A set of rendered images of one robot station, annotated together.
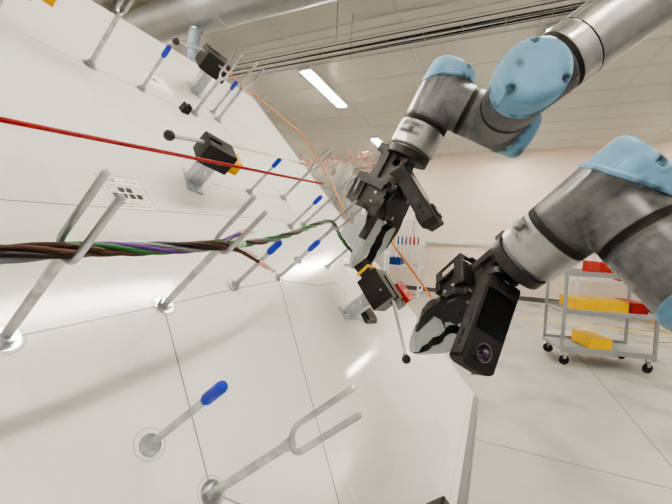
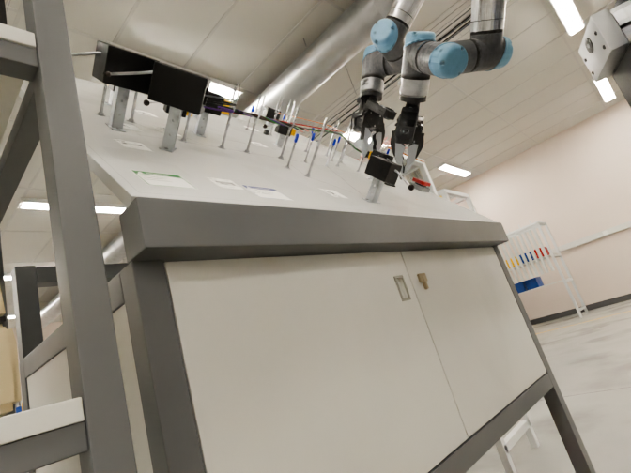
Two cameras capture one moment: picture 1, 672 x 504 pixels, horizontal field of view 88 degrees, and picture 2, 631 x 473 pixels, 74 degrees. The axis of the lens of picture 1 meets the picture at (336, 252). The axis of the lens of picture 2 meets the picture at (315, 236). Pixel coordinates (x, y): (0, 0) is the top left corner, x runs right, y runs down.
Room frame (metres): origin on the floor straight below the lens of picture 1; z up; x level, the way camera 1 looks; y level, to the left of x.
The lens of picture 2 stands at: (-0.65, -0.15, 0.63)
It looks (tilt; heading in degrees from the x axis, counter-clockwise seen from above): 16 degrees up; 16
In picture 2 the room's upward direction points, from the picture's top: 17 degrees counter-clockwise
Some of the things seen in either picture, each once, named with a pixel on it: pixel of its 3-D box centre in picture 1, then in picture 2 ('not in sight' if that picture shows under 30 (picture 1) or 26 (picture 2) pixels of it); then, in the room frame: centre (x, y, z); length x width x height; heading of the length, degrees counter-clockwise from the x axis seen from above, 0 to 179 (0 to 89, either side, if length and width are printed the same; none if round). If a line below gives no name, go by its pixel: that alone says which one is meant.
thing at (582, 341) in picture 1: (590, 311); not in sight; (3.69, -2.76, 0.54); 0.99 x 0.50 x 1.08; 78
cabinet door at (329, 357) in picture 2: not in sight; (346, 370); (0.02, 0.06, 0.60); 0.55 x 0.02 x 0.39; 155
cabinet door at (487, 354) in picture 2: not in sight; (482, 320); (0.52, -0.17, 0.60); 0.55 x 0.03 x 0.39; 155
